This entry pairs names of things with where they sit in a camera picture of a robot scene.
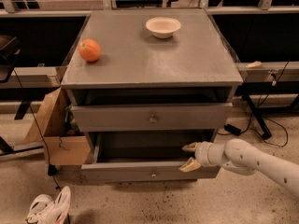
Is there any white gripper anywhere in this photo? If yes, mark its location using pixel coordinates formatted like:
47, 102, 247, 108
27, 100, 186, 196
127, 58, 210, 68
179, 142, 214, 173

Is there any grey drawer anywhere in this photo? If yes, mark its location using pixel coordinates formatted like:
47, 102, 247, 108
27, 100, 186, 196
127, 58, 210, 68
72, 103, 233, 132
82, 130, 219, 183

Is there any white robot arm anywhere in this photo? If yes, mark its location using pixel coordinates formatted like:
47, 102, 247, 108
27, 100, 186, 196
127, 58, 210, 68
179, 139, 299, 197

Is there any grey drawer cabinet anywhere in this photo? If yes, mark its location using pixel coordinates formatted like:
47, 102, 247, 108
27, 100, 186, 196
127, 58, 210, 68
60, 8, 244, 151

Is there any grey top drawer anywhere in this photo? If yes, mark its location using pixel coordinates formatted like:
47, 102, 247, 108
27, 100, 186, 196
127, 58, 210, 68
72, 103, 233, 132

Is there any small yellow foam piece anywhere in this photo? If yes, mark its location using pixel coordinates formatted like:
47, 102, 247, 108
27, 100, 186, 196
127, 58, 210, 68
246, 61, 262, 69

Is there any brown cardboard box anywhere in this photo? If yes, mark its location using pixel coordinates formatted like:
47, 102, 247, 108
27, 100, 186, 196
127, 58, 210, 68
23, 88, 91, 165

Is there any white paper bowl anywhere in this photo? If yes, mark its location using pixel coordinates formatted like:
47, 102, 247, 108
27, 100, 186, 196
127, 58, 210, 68
146, 17, 181, 39

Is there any orange fruit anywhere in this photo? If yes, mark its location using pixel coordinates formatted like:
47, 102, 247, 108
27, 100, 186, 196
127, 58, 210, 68
78, 39, 102, 63

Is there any white sneaker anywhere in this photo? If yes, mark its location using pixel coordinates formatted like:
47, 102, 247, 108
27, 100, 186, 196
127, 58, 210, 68
25, 186, 71, 224

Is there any black office chair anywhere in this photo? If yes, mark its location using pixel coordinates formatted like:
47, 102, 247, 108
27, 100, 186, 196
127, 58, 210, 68
0, 35, 21, 83

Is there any black power adapter with cable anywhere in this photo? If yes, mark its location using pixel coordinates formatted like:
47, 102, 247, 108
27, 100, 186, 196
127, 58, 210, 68
217, 68, 290, 148

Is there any black cable on left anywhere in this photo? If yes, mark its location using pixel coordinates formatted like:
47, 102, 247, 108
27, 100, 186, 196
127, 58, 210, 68
12, 67, 62, 190

